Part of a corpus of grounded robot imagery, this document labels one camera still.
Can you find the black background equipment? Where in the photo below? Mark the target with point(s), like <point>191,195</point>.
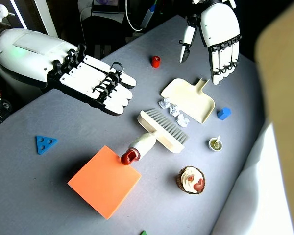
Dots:
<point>105,31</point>

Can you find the cream plastic dustpan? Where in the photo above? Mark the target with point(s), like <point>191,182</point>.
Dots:
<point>186,95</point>

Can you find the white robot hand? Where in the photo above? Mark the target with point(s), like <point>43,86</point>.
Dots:
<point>34,56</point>
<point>220,24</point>

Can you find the bright light strip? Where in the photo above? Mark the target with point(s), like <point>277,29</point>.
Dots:
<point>18,14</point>

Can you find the red cylinder with white cross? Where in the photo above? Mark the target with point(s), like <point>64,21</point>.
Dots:
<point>155,62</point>

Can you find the white paper ball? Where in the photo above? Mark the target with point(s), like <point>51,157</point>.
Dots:
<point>164,103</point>
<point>182,120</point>
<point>174,109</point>

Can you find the grey table cloth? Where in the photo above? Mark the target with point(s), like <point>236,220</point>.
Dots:
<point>63,122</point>

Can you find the green triangle block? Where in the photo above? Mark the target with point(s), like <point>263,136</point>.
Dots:
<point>143,233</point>

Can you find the blurred tan panel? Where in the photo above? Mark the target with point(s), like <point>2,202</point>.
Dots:
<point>284,73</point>

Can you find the black wrist camera white bracket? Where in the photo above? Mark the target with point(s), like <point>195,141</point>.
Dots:
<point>0,107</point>

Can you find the grey plug with blue tip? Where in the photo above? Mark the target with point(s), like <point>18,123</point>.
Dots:
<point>149,13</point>

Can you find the blue triangle with three holes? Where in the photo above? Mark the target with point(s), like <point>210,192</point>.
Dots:
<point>40,149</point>

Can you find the orange box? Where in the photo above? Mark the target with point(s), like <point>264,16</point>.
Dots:
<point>103,181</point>

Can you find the white upright post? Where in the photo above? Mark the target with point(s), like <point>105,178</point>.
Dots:
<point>45,14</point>

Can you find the blue hexagonal block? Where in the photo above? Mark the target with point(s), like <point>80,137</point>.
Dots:
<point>223,114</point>

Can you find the toy cupcake with cream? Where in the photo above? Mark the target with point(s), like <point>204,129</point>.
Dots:
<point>189,182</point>

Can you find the small cup green filling spoon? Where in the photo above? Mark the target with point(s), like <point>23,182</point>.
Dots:
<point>215,145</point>

